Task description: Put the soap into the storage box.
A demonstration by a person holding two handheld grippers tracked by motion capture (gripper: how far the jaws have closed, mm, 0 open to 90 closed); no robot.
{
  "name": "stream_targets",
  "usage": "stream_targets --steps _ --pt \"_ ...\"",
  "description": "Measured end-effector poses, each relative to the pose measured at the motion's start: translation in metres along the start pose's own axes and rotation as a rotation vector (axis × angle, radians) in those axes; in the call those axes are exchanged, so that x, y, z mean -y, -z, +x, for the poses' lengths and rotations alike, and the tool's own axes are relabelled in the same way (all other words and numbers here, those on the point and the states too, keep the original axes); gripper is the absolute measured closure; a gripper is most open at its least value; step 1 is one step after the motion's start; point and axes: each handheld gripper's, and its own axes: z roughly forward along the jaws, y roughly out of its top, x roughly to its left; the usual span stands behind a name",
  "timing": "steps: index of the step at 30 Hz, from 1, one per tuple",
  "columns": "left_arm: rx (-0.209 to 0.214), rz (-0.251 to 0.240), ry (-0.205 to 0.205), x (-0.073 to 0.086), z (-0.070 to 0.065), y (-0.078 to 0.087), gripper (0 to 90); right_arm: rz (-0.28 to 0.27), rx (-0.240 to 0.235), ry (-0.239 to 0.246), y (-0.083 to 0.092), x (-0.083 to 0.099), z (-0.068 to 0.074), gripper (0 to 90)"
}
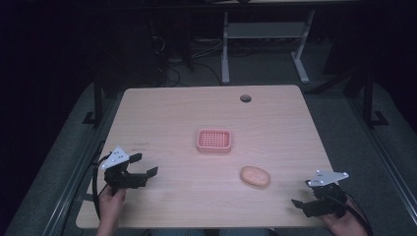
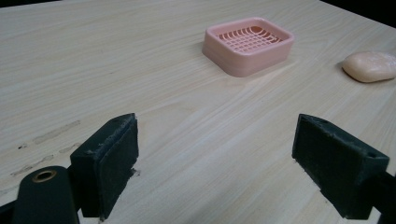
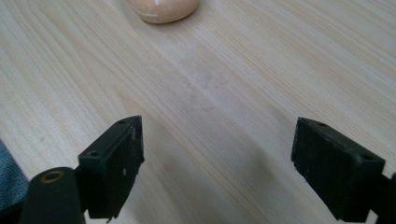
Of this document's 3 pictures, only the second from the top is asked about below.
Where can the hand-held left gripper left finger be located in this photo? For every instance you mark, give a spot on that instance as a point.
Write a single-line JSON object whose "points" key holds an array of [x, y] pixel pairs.
{"points": [[106, 165]]}

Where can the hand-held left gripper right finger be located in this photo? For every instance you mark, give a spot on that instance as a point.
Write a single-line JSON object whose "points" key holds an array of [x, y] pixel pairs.
{"points": [[336, 168]]}

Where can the peach soap bar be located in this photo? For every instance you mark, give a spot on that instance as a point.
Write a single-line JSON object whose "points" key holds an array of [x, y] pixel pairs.
{"points": [[370, 67]]}

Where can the pink soap dish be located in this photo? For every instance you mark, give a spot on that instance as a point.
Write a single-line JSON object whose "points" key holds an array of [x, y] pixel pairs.
{"points": [[247, 46]]}

